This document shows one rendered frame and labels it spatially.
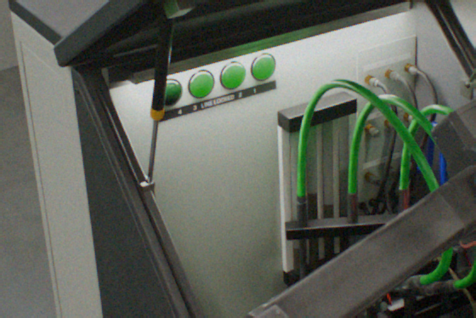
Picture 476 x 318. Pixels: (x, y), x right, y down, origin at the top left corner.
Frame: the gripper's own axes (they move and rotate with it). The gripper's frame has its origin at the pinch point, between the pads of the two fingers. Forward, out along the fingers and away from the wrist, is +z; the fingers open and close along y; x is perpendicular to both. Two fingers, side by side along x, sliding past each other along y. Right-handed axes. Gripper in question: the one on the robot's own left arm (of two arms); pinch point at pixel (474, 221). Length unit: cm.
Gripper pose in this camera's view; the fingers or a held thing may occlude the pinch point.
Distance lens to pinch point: 136.8
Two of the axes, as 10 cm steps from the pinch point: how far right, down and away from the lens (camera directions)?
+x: 3.7, 8.7, -3.3
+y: -9.3, 3.6, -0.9
